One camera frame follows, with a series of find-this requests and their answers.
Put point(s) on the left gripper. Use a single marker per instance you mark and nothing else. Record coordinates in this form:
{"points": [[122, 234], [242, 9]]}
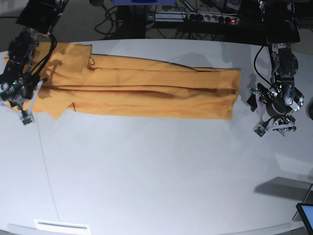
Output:
{"points": [[275, 105]]}

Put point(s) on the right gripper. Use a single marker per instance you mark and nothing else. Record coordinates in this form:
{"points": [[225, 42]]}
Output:
{"points": [[17, 91]]}

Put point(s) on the yellow T-shirt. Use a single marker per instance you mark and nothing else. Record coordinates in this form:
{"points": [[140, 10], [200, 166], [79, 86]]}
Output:
{"points": [[98, 84]]}

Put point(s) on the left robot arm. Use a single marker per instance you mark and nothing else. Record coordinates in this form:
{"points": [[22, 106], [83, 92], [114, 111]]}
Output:
{"points": [[281, 32]]}

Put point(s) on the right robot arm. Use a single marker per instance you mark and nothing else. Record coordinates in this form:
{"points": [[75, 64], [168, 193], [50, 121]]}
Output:
{"points": [[21, 74]]}

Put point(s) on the computer monitor with stand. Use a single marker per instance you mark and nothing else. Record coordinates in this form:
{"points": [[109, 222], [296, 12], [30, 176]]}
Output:
{"points": [[296, 190]]}

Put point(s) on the white power strip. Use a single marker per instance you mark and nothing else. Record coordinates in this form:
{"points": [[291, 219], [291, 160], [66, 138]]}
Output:
{"points": [[207, 17]]}

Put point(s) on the white paper label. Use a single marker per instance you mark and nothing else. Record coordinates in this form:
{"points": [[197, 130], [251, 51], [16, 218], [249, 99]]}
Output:
{"points": [[62, 227]]}

